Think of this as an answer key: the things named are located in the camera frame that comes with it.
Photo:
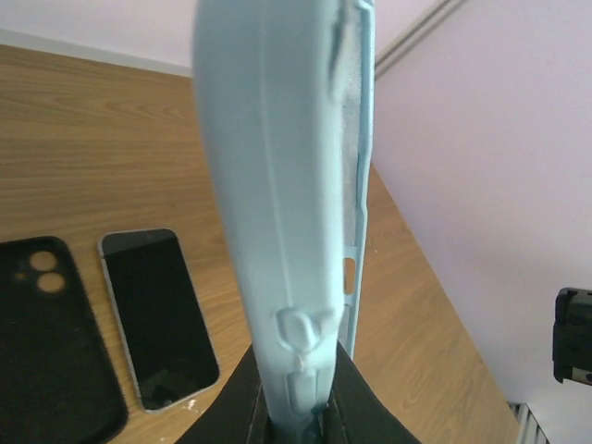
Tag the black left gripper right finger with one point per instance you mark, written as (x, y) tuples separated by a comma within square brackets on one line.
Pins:
[(355, 415)]

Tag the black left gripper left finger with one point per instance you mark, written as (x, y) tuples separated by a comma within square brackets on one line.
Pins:
[(238, 415)]

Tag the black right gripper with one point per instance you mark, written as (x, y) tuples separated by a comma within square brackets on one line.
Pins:
[(571, 345)]

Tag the black phone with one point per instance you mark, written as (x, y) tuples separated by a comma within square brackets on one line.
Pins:
[(168, 348)]

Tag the black phone case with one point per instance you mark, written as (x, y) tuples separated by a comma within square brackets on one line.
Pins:
[(57, 382)]

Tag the light blue phone case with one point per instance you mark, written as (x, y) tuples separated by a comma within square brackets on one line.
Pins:
[(285, 97)]

